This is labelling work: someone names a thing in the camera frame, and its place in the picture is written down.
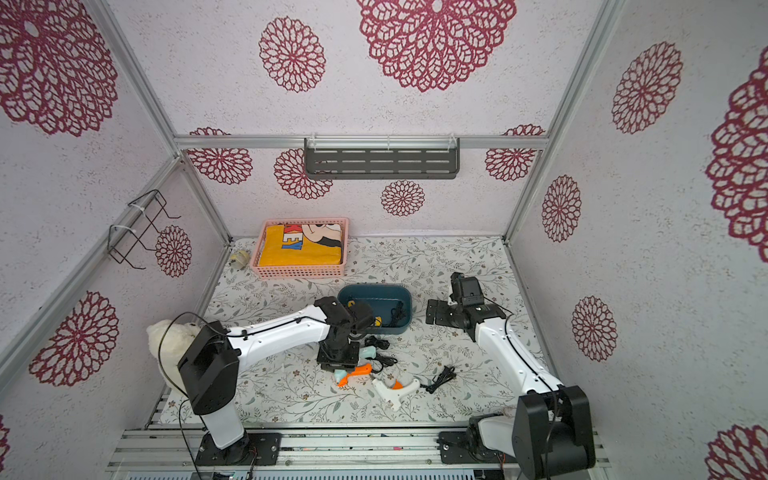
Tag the white hot glue gun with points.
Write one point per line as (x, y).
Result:
(393, 396)

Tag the yellow folded cloth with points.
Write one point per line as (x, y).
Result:
(302, 244)

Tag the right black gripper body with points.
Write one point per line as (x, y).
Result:
(441, 312)

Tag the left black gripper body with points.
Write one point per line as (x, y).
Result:
(340, 356)

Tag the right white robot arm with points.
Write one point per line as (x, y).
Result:
(550, 433)

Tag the orange hot glue gun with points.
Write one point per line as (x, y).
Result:
(342, 376)

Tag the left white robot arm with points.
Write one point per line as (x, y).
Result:
(211, 366)

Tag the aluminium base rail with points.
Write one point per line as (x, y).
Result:
(291, 451)

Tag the teal plastic storage box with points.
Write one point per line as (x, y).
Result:
(390, 301)

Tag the black wire wall rack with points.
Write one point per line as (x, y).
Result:
(125, 237)

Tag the small beige toy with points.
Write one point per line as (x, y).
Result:
(240, 259)

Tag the white plush bear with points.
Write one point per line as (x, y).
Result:
(167, 344)

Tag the grey wall shelf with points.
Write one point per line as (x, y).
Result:
(388, 158)

